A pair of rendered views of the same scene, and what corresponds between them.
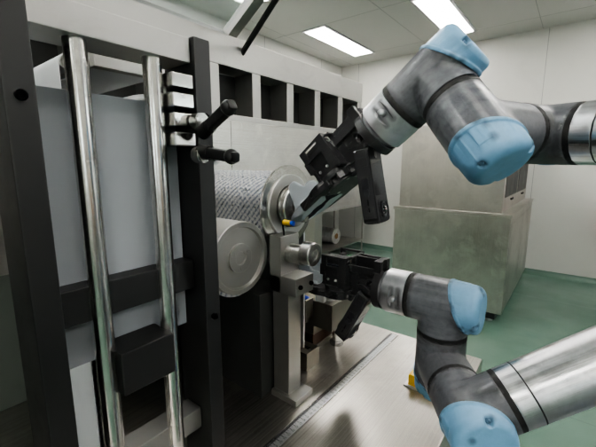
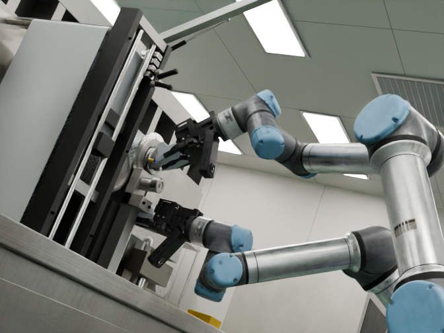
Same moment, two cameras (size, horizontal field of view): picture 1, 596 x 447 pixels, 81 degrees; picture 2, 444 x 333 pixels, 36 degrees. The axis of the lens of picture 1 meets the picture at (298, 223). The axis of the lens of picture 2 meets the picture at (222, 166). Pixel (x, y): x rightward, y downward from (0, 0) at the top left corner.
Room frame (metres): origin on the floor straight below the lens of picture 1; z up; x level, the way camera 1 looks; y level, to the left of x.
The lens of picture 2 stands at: (-1.14, 0.11, 0.79)
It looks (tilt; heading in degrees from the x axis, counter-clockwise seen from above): 16 degrees up; 351
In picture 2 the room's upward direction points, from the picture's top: 21 degrees clockwise
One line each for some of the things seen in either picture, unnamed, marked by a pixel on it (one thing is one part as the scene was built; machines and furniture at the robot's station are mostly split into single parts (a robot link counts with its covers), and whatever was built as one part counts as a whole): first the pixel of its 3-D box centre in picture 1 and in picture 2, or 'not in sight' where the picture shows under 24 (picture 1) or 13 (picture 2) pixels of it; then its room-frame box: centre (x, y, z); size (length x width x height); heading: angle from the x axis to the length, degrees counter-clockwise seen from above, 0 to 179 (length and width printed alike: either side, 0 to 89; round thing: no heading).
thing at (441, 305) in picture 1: (444, 304); (228, 240); (0.52, -0.23, 1.11); 0.11 x 0.08 x 0.09; 52
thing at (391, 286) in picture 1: (396, 291); (201, 231); (0.57, -0.17, 1.11); 0.08 x 0.05 x 0.08; 142
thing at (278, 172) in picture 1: (287, 205); (149, 160); (0.65, 0.02, 1.25); 0.15 x 0.01 x 0.15; 142
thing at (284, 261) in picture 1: (293, 317); (127, 227); (0.59, 0.01, 1.05); 0.06 x 0.05 x 0.31; 52
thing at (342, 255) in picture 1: (355, 278); (176, 222); (0.62, -0.11, 1.12); 0.12 x 0.08 x 0.09; 52
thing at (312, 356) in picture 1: (263, 338); not in sight; (0.77, 0.08, 0.92); 0.28 x 0.04 x 0.04; 52
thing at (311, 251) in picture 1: (309, 254); (157, 185); (0.57, -0.02, 1.18); 0.04 x 0.02 x 0.04; 142
